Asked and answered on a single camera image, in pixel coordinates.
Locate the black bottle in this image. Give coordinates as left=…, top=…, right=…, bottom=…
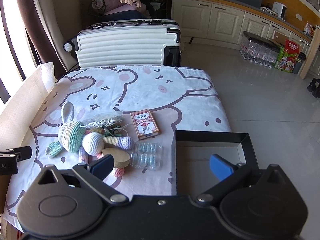
left=292, top=52, right=307, bottom=75

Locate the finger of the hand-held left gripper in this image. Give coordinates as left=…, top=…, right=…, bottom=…
left=5, top=146, right=32, bottom=161

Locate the round wooden disc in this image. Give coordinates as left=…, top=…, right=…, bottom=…
left=102, top=147, right=131, bottom=168

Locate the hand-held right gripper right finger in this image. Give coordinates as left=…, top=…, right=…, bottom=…
left=196, top=154, right=292, bottom=203

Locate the red green snack carton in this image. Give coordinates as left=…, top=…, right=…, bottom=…
left=277, top=39, right=300, bottom=74

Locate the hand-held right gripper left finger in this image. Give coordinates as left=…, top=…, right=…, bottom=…
left=37, top=154, right=129, bottom=204

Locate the black object on floor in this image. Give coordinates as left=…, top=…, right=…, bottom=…
left=307, top=77, right=320, bottom=97

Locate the cream ribbed suitcase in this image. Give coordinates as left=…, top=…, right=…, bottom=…
left=63, top=19, right=182, bottom=70

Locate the white kettle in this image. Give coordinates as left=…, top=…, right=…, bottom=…
left=271, top=2, right=288, bottom=19

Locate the clear bag of rubber bands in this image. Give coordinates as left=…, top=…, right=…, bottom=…
left=81, top=110, right=124, bottom=129

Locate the brown cardboard box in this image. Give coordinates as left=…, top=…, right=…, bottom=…
left=271, top=30, right=287, bottom=47

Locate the cartoon printed bed sheet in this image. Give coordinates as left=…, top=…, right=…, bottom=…
left=4, top=65, right=232, bottom=233

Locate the pack of water bottles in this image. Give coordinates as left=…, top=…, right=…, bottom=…
left=239, top=31, right=282, bottom=69

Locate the pink cloth bundle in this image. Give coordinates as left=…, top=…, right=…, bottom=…
left=91, top=0, right=148, bottom=21

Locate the black fan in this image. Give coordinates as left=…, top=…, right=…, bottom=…
left=140, top=0, right=171, bottom=20

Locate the brown curtain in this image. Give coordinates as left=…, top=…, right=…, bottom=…
left=12, top=0, right=66, bottom=73

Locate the red playing card box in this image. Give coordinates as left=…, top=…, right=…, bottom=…
left=130, top=109, right=162, bottom=141

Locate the clear plastic nail case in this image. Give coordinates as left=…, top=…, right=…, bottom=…
left=129, top=141, right=164, bottom=171

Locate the pastel crochet bunny toy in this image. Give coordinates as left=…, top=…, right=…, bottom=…
left=45, top=101, right=133, bottom=178

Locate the black cardboard box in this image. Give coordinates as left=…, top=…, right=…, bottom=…
left=171, top=130, right=259, bottom=197

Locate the cream cabinet row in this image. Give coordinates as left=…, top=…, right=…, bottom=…
left=170, top=0, right=320, bottom=77

